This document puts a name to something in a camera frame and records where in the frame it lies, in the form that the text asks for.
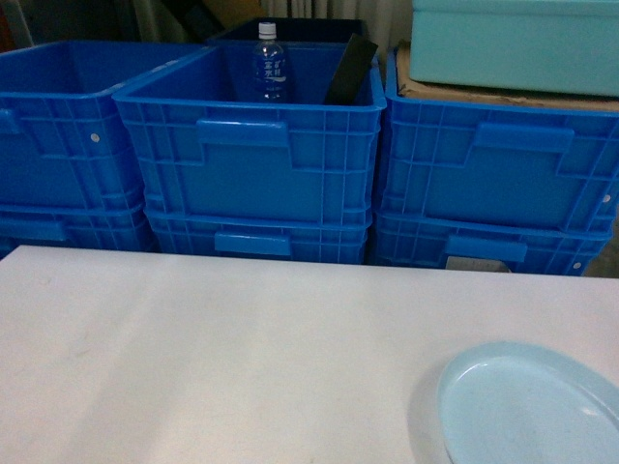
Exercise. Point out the light blue oval tray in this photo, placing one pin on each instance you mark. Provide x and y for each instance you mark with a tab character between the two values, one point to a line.
506	402

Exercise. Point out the blue crate bottom middle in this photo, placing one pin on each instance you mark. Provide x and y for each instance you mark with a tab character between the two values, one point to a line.
259	238

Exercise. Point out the blue crate top middle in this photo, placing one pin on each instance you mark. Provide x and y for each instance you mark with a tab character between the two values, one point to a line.
208	146

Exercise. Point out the black flat panel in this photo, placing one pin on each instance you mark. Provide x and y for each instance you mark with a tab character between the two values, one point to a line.
349	76

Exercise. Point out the clear water bottle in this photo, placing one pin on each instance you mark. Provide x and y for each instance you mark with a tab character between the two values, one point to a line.
269	66

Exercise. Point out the blue crate top right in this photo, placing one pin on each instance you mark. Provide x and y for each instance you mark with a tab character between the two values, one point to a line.
503	165

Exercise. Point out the blue crate bottom left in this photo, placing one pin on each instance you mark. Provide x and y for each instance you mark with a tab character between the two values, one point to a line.
125	229

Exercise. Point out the dark blue rear crate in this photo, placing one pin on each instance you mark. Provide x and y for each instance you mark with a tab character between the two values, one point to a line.
296	31

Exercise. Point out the blue crate bottom right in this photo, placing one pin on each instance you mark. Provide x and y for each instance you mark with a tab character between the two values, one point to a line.
420	242

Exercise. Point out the blue crate top left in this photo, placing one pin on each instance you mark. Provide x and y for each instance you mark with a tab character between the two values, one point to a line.
63	143

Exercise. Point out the teal plastic box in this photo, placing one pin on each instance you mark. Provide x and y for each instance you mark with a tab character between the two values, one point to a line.
568	47

